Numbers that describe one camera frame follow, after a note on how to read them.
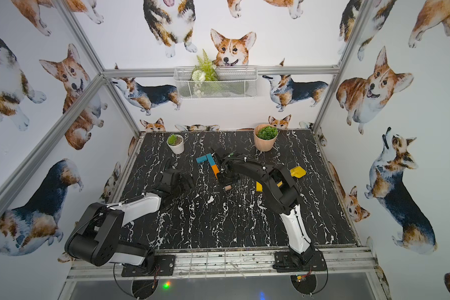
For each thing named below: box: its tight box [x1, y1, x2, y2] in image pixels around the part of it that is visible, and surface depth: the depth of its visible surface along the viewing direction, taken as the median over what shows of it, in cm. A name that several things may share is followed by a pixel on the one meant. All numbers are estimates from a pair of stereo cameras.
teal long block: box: [205, 153, 216, 167], surface depth 108 cm
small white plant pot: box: [166, 133, 185, 155], surface depth 109 cm
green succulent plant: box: [257, 125, 279, 140], surface depth 107 cm
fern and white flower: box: [190, 48, 219, 98], surface depth 85 cm
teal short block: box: [195, 155, 208, 164], surface depth 109 cm
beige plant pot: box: [254, 123, 279, 152], surface depth 107 cm
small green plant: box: [167, 134, 177, 146], surface depth 108 cm
